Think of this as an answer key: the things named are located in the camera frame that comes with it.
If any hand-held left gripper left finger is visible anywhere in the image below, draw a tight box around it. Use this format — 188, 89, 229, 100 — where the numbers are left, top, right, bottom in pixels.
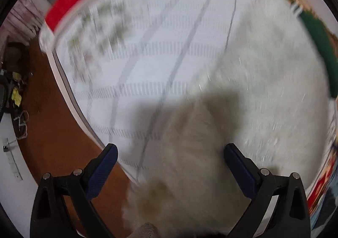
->
30, 143, 118, 238

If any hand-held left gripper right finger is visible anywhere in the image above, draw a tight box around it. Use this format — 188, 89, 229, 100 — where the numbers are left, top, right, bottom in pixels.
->
223, 143, 311, 238

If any white fluffy blanket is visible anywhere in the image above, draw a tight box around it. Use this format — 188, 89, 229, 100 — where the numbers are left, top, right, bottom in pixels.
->
121, 0, 330, 238

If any white power strip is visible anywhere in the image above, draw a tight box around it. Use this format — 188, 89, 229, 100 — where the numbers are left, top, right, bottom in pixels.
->
3, 138, 24, 182

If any yellow paper scrap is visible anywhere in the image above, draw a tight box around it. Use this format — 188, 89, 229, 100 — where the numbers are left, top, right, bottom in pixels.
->
11, 87, 23, 107

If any white grey patterned mat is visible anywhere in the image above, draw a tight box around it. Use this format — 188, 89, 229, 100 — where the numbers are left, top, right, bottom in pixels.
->
51, 0, 254, 183

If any white quilted mattress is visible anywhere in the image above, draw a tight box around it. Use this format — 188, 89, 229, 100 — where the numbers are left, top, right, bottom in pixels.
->
39, 27, 138, 183

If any folded green garment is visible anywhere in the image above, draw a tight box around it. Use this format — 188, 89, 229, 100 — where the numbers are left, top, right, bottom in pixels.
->
292, 3, 338, 98

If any white tangled cable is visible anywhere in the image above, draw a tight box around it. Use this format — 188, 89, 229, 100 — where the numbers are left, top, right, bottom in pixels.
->
13, 110, 29, 139

